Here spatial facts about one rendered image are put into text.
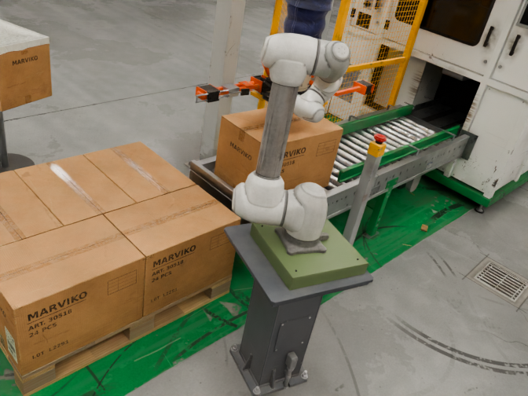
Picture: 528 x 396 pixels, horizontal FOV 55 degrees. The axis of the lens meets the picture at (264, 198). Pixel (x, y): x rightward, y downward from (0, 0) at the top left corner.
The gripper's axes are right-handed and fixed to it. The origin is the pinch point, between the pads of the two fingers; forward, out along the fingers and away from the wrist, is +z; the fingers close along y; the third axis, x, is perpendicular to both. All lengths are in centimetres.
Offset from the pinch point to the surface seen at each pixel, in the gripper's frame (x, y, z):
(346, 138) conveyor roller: 129, 68, 20
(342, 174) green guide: 66, 60, -23
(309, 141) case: 26.9, 29.8, -19.3
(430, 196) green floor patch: 212, 121, -28
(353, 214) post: 46, 68, -49
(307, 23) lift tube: 19.9, -31.4, -6.9
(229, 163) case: -3, 51, 11
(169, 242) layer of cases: -61, 67, -14
